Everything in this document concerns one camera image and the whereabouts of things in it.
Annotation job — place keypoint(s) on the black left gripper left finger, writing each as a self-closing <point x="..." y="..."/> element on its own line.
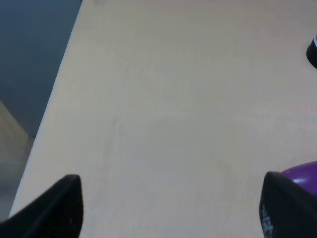
<point x="56" y="213"/>

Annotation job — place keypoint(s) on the black mesh pen holder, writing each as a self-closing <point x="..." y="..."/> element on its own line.
<point x="311" y="52"/>

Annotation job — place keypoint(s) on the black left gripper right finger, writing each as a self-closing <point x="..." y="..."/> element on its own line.
<point x="285" y="209"/>

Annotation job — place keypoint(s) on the purple eggplant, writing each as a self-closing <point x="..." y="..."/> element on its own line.
<point x="304" y="175"/>

